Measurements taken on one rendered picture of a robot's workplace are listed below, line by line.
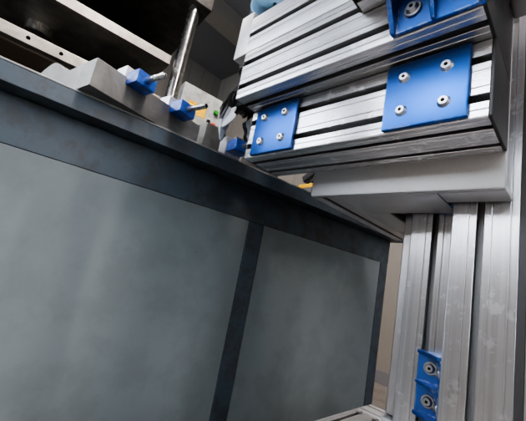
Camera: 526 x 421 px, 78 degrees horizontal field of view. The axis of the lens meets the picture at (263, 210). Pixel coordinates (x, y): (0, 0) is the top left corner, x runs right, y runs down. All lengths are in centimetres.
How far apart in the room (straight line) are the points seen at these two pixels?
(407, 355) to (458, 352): 10
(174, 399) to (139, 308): 23
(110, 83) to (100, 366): 55
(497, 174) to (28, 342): 77
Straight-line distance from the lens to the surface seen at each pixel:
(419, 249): 58
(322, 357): 115
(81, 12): 185
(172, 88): 173
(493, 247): 50
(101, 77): 70
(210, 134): 88
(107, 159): 75
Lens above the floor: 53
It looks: 11 degrees up
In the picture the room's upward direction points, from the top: 11 degrees clockwise
